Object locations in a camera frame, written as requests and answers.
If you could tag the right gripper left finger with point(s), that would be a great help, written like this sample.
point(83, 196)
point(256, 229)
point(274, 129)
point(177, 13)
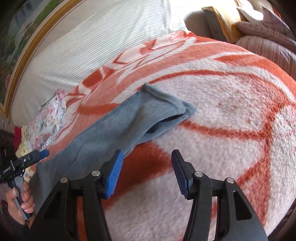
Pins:
point(58, 218)

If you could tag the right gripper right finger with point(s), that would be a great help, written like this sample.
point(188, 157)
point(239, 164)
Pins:
point(236, 218)

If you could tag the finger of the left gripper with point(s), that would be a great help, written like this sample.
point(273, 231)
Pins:
point(34, 157)

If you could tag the grey sweatpants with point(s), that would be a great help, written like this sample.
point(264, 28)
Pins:
point(142, 117)

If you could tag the black sleeve forearm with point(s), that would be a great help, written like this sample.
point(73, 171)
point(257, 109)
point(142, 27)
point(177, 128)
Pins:
point(11, 229)

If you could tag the yellow cartoon bear pillow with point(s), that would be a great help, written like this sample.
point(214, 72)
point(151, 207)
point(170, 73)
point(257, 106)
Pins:
point(23, 149)

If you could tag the red pillow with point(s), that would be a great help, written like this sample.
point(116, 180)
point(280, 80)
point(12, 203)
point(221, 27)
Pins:
point(17, 137)

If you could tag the floral pillow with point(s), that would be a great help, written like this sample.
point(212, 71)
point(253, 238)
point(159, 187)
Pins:
point(48, 123)

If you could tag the orange and white blanket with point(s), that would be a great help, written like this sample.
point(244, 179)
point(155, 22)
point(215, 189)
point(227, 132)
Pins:
point(243, 127)

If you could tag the striped white headboard cushion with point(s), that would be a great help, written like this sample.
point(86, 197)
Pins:
point(73, 57)

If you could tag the gold framed picture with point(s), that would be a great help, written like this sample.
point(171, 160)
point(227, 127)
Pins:
point(21, 34)

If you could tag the pink quilted bedding pile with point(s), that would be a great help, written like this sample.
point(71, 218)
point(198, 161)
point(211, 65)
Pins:
point(265, 34)

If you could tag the yellow and grey cushion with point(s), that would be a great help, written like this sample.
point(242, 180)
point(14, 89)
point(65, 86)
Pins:
point(215, 23)

